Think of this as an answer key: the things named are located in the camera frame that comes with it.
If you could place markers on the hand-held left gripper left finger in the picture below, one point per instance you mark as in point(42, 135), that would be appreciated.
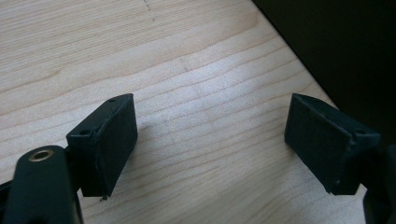
point(102, 146)

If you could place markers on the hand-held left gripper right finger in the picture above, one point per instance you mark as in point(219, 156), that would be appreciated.
point(325, 140)

